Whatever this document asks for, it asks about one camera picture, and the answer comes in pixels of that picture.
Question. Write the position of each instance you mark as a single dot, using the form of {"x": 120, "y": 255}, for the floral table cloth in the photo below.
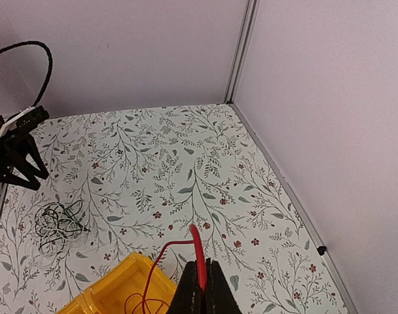
{"x": 134, "y": 181}

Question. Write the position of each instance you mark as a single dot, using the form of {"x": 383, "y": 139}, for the yellow three-compartment bin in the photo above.
{"x": 125, "y": 289}

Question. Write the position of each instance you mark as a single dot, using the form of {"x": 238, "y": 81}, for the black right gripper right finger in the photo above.
{"x": 218, "y": 298}

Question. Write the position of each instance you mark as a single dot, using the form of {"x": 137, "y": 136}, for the small black wall clip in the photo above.
{"x": 322, "y": 250}

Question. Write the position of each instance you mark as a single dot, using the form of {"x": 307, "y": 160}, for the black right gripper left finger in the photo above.
{"x": 189, "y": 297}

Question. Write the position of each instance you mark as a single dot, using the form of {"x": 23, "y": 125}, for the right rear aluminium post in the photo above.
{"x": 244, "y": 37}

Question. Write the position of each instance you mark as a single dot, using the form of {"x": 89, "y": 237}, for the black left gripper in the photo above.
{"x": 15, "y": 146}

